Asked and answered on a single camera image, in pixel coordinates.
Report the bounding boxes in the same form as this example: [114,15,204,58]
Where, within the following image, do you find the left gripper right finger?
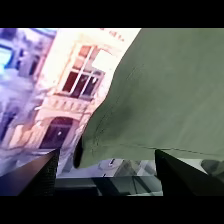
[154,148,224,197]

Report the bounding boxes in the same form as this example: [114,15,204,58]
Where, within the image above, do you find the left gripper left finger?
[0,147,61,197]

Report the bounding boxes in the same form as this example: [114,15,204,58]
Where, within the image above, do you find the olive green pants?
[72,27,224,170]

